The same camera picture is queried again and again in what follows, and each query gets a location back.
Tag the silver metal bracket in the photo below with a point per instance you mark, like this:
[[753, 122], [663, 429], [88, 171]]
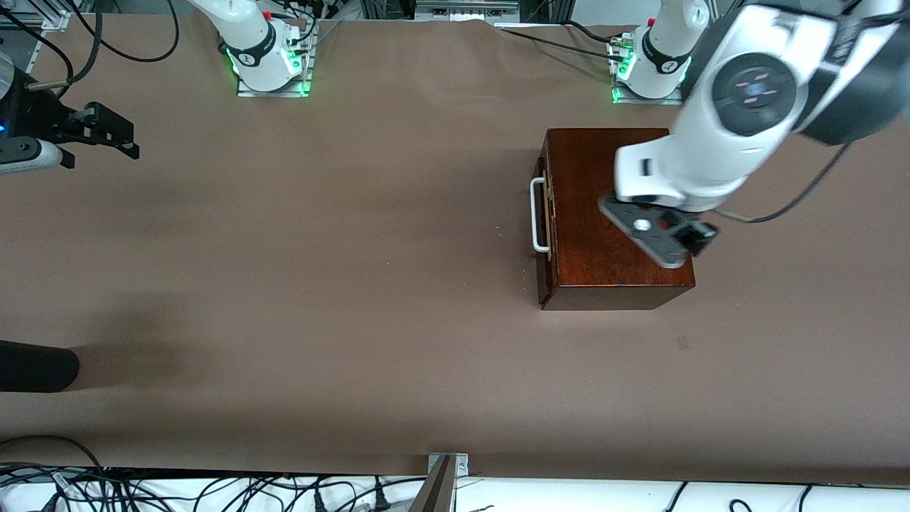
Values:
[[462, 466]]

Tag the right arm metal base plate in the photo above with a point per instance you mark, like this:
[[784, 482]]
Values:
[[284, 93]]

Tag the dark brown wooden cabinet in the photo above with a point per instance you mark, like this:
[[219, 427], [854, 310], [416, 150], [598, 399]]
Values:
[[583, 213]]

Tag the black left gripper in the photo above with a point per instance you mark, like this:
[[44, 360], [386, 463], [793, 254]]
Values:
[[699, 235]]

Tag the light wood cabinet door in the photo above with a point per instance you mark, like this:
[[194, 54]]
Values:
[[534, 213]]

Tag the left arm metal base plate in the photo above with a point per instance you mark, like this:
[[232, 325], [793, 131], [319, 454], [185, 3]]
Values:
[[625, 99]]

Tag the aluminium frame rail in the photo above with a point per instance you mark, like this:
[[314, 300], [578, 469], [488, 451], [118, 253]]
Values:
[[57, 20], [466, 8]]

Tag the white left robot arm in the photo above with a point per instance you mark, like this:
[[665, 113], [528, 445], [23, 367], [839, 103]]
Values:
[[753, 92]]

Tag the black cylinder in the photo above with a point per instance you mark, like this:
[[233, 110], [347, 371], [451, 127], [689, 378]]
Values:
[[35, 366]]

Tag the dark metal bar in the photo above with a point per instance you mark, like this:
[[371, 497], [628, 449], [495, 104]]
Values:
[[435, 498]]

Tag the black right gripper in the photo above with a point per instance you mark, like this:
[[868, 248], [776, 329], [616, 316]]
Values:
[[41, 114]]

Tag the brown table cover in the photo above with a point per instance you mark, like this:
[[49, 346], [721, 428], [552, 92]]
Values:
[[355, 355]]

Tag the black power plug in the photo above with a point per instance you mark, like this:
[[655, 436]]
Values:
[[320, 501], [381, 501]]

